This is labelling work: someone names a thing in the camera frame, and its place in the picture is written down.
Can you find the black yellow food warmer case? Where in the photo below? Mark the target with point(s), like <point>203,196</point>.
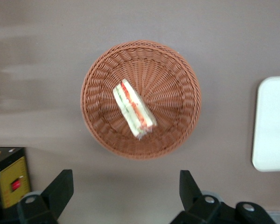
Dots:
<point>11,177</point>

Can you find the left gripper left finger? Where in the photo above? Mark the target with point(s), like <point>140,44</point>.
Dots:
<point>51,200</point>

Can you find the beige rectangular serving tray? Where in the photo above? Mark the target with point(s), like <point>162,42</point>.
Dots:
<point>273,123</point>

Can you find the triangle sandwich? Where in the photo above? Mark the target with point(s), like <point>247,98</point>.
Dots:
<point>133,107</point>

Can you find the brown round wicker basket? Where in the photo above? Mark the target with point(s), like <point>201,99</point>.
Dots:
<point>172,100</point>

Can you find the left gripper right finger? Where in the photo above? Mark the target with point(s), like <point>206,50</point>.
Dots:
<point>196,205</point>

